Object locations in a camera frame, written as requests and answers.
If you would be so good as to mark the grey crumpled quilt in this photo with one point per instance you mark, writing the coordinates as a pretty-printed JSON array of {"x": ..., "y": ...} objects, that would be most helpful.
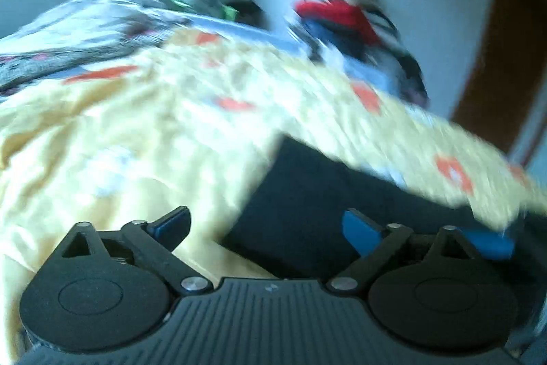
[{"x": 64, "y": 35}]

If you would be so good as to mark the blue mattress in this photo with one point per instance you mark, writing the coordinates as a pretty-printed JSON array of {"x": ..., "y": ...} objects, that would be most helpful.
[{"x": 256, "y": 33}]

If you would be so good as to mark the brown wooden door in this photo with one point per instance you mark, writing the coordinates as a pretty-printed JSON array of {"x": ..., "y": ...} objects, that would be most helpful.
[{"x": 504, "y": 61}]

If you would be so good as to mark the yellow carrot print blanket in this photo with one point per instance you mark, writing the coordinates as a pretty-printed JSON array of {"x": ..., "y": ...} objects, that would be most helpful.
[{"x": 128, "y": 134}]

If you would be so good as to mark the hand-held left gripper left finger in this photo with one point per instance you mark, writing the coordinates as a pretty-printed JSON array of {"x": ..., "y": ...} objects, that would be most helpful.
[{"x": 171, "y": 224}]

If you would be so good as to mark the black pants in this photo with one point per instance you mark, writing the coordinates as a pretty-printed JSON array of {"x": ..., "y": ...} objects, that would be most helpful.
[{"x": 307, "y": 198}]

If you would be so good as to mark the dark bag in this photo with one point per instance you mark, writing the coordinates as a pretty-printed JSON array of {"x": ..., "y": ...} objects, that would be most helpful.
[{"x": 248, "y": 12}]

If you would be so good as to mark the pile of folded clothes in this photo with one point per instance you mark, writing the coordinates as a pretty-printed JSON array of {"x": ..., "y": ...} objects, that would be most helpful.
[{"x": 342, "y": 18}]

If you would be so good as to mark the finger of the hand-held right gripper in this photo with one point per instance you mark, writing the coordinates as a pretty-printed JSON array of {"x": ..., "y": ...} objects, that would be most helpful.
[{"x": 487, "y": 243}]

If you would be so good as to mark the green plastic chair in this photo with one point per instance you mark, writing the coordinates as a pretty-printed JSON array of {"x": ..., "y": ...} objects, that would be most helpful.
[{"x": 226, "y": 11}]

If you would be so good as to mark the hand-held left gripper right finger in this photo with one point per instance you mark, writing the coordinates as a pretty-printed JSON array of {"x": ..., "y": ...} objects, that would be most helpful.
[{"x": 361, "y": 232}]

